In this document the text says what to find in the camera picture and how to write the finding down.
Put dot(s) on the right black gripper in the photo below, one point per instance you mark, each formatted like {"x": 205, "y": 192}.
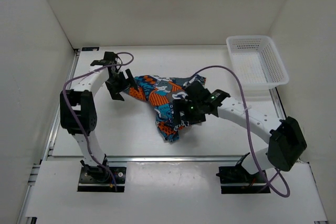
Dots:
{"x": 181, "y": 104}

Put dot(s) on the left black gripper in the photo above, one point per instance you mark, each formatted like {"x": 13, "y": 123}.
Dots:
{"x": 115, "y": 93}

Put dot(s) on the colourful patterned shorts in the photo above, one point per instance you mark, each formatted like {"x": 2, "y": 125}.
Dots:
{"x": 160, "y": 92}

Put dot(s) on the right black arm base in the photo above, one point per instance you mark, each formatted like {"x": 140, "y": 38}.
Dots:
{"x": 236, "y": 180}

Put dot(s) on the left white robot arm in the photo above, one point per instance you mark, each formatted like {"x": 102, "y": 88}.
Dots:
{"x": 78, "y": 113}

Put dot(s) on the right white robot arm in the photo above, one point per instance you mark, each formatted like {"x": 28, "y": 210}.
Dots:
{"x": 284, "y": 137}

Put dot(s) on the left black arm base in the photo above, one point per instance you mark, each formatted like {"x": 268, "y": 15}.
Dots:
{"x": 97, "y": 179}

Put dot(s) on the white perforated plastic basket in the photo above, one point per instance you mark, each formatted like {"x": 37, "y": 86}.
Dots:
{"x": 257, "y": 62}

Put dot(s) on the aluminium front rail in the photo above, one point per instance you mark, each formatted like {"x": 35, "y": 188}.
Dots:
{"x": 142, "y": 159}

